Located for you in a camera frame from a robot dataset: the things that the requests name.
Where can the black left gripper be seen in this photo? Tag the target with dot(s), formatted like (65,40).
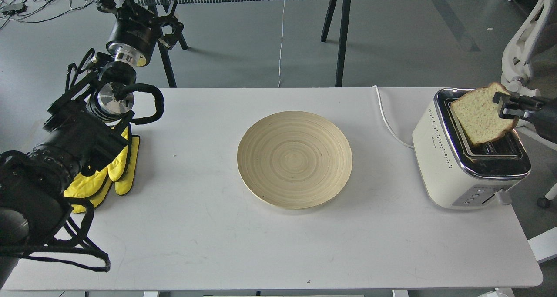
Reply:
(138,30)

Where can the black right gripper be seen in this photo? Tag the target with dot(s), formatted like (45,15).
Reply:
(544,117)

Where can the slice of bread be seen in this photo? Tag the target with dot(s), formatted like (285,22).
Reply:
(479,117)

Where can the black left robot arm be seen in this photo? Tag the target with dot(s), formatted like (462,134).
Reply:
(84,135)

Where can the cream white toaster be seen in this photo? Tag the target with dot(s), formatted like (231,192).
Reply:
(460,176)

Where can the white office chair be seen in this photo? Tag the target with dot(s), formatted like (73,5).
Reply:
(516,64)

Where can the round wooden plate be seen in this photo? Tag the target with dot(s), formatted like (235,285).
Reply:
(294,160)

